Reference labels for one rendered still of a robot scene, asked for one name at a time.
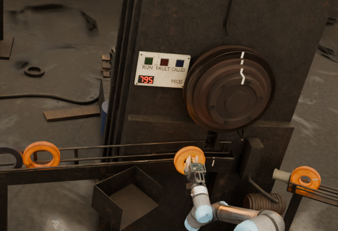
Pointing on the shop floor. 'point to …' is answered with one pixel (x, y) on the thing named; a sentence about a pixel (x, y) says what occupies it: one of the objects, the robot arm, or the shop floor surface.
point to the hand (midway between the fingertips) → (190, 157)
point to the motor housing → (264, 203)
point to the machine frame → (191, 28)
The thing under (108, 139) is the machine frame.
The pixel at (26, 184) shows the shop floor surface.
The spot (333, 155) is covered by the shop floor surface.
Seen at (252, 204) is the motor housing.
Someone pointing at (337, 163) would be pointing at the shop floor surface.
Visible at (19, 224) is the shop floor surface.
